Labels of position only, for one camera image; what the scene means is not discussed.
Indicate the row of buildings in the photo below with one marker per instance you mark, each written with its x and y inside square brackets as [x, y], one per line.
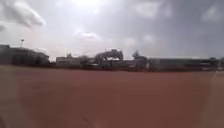
[106, 60]

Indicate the long low building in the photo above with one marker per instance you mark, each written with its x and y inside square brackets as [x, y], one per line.
[183, 63]

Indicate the dark building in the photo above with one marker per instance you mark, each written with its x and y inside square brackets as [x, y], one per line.
[21, 56]

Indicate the pole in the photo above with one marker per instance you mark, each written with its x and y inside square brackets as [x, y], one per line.
[22, 42]

